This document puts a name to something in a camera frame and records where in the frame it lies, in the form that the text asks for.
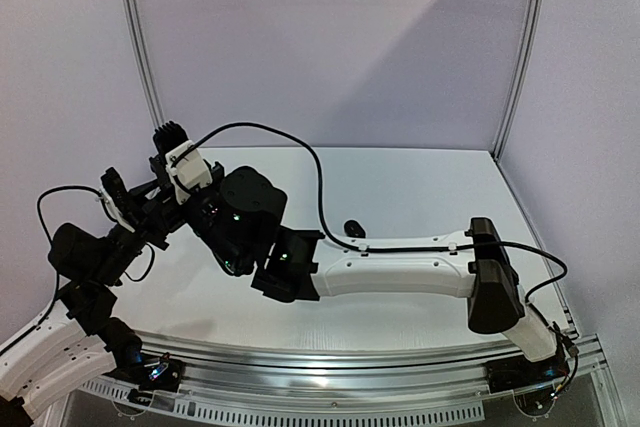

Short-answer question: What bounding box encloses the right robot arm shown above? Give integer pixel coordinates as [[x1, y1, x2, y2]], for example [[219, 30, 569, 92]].
[[137, 147, 529, 351]]

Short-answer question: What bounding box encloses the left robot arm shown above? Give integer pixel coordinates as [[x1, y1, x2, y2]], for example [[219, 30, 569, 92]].
[[1, 176, 185, 426]]

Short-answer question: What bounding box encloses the black oval charging case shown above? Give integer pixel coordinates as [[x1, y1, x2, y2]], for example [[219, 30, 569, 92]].
[[343, 219, 366, 238]]

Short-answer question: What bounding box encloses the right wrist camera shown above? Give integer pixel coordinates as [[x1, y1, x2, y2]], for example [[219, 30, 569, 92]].
[[153, 121, 213, 205]]

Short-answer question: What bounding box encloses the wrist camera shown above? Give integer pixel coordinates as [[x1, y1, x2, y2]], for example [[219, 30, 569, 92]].
[[153, 121, 213, 205], [100, 167, 135, 233]]

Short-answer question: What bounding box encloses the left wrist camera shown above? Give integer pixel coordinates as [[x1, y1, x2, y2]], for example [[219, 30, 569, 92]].
[[100, 167, 135, 233]]

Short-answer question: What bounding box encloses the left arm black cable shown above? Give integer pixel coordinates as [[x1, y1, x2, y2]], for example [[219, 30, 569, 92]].
[[36, 185, 104, 243]]

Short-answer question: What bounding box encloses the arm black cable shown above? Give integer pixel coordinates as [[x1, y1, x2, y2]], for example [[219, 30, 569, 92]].
[[36, 185, 104, 243], [172, 120, 569, 306]]

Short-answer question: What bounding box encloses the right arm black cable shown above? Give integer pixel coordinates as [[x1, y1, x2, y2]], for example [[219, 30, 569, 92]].
[[172, 120, 569, 306]]

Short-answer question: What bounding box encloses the aluminium front rail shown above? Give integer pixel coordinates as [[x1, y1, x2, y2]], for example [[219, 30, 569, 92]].
[[141, 333, 519, 396]]

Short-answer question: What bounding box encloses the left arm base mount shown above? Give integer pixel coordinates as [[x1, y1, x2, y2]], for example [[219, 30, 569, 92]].
[[105, 348, 186, 392]]

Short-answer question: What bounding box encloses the left aluminium frame post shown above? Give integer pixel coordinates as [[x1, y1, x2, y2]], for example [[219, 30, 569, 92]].
[[122, 0, 167, 128]]

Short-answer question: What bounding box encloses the aluminium frame post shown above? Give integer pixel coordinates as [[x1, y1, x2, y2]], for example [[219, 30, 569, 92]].
[[491, 0, 543, 164], [122, 0, 167, 128]]

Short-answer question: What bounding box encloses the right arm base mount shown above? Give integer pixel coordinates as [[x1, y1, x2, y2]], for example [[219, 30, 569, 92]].
[[483, 354, 569, 394]]

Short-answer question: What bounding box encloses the right aluminium frame post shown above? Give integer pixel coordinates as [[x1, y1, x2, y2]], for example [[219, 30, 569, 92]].
[[491, 0, 543, 164]]

